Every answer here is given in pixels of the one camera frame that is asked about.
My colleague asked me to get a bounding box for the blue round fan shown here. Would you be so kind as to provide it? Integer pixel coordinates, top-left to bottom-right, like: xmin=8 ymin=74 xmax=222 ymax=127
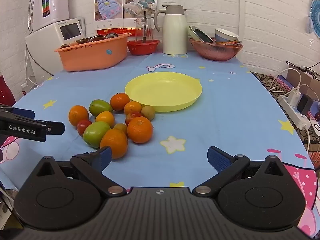
xmin=307 ymin=0 xmax=320 ymax=37

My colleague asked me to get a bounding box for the red apple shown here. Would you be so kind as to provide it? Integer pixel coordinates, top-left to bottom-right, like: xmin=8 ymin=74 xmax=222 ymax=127
xmin=76 ymin=119 xmax=93 ymax=137

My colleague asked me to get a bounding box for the white thermos jug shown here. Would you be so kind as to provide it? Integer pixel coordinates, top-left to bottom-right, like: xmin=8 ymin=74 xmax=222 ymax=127
xmin=153 ymin=5 xmax=189 ymax=55

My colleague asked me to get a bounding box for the red vase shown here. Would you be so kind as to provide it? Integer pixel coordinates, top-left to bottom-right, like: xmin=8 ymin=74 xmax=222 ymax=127
xmin=0 ymin=74 xmax=13 ymax=106

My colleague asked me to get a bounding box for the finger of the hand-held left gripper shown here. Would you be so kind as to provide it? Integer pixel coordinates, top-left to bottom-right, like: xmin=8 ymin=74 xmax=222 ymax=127
xmin=0 ymin=106 xmax=35 ymax=120
xmin=32 ymin=119 xmax=66 ymax=135

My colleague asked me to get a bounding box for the dark green apple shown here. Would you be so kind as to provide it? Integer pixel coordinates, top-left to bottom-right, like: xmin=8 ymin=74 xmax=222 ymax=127
xmin=89 ymin=99 xmax=113 ymax=117

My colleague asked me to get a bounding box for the white power strip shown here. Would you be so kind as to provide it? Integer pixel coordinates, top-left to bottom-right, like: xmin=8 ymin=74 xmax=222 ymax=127
xmin=277 ymin=95 xmax=312 ymax=131

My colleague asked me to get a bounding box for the orange plastic basket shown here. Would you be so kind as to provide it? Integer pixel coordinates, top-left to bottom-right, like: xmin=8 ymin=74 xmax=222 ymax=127
xmin=54 ymin=33 xmax=132 ymax=72

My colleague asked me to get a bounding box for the cardboard box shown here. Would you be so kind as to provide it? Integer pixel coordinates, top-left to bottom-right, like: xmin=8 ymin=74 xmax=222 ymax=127
xmin=286 ymin=64 xmax=320 ymax=96

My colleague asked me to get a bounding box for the yellow plastic plate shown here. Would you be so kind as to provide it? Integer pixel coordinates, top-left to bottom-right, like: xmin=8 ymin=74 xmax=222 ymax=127
xmin=124 ymin=72 xmax=203 ymax=112

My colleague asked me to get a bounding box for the blue printed tablecloth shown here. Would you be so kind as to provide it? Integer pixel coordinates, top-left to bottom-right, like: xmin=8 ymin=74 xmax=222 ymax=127
xmin=0 ymin=51 xmax=316 ymax=207

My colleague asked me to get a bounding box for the white and blue bowl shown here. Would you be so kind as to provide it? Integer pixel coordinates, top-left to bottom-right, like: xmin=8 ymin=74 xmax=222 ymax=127
xmin=215 ymin=28 xmax=240 ymax=43

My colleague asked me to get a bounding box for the small red basket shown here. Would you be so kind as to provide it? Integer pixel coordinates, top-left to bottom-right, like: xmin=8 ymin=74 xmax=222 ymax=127
xmin=127 ymin=39 xmax=161 ymax=56

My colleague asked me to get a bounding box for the white charger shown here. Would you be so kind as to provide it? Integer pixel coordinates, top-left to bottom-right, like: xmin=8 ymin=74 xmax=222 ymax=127
xmin=288 ymin=88 xmax=302 ymax=107

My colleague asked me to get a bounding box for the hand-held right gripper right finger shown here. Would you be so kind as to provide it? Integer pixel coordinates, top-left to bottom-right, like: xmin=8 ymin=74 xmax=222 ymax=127
xmin=192 ymin=145 xmax=284 ymax=197

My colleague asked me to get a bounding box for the white round device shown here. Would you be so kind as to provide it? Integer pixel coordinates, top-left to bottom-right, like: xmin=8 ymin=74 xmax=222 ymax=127
xmin=309 ymin=119 xmax=320 ymax=138

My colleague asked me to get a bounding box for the pale green dish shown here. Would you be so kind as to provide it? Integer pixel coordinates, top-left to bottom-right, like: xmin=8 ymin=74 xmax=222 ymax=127
xmin=188 ymin=25 xmax=214 ymax=43

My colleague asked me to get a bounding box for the small brown kiwi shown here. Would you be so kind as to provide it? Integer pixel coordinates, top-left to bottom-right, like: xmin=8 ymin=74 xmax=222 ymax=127
xmin=141 ymin=105 xmax=156 ymax=121

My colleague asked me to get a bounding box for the white appliance with screen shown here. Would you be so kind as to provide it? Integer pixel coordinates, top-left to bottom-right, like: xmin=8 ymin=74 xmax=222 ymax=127
xmin=25 ymin=16 xmax=86 ymax=82

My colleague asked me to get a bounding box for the large orange mandarin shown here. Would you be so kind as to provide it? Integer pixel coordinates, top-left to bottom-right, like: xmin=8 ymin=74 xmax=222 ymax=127
xmin=127 ymin=116 xmax=154 ymax=144

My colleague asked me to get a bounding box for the white water purifier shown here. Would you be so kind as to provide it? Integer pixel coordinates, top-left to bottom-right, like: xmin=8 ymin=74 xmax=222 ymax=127
xmin=32 ymin=0 xmax=70 ymax=31

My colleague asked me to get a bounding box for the small red plum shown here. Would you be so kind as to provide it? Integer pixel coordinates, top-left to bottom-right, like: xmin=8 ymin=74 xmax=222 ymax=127
xmin=125 ymin=111 xmax=143 ymax=126

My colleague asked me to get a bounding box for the clear glass pitcher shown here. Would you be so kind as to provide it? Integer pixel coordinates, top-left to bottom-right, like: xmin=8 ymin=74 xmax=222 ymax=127
xmin=135 ymin=11 xmax=154 ymax=43

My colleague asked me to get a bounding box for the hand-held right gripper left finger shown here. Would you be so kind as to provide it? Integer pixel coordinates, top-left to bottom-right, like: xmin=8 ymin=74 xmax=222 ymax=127
xmin=36 ymin=145 xmax=127 ymax=197

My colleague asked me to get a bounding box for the metal bowl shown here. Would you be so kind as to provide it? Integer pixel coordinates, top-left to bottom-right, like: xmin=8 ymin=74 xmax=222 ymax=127
xmin=75 ymin=35 xmax=108 ymax=44

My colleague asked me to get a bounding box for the black power adapter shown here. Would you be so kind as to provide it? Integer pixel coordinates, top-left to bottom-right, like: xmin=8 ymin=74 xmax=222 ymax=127
xmin=297 ymin=94 xmax=314 ymax=116

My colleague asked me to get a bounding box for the light green apple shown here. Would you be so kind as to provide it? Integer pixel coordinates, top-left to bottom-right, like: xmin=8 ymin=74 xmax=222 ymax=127
xmin=83 ymin=121 xmax=111 ymax=148

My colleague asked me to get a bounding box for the pink patterned bowl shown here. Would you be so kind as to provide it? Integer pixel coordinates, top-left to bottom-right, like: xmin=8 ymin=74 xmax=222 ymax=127
xmin=188 ymin=38 xmax=244 ymax=61

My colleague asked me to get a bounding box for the yellow-orange citrus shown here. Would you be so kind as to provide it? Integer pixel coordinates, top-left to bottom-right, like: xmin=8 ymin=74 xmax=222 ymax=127
xmin=95 ymin=111 xmax=115 ymax=128

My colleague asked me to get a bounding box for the wall poster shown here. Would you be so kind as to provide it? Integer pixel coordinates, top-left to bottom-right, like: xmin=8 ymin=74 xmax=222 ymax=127
xmin=93 ymin=0 xmax=158 ymax=36

